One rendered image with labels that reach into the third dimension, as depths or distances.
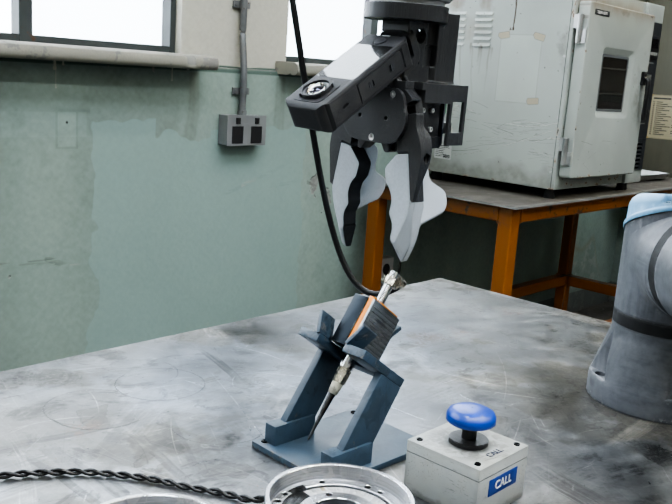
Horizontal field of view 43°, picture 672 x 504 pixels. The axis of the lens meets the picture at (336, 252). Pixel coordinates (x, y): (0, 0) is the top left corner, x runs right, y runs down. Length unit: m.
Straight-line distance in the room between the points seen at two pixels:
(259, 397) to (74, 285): 1.49
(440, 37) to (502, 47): 2.11
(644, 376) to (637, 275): 0.10
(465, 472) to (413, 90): 0.31
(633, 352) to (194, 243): 1.77
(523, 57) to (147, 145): 1.21
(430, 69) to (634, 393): 0.41
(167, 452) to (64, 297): 1.59
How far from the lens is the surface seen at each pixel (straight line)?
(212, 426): 0.81
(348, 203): 0.75
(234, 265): 2.64
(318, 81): 0.68
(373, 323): 0.74
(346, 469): 0.66
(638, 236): 0.93
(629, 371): 0.95
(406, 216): 0.70
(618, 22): 2.90
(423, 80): 0.74
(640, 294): 0.94
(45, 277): 2.29
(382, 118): 0.71
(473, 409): 0.69
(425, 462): 0.70
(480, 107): 2.89
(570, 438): 0.87
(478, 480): 0.67
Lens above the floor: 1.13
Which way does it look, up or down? 12 degrees down
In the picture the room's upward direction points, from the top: 4 degrees clockwise
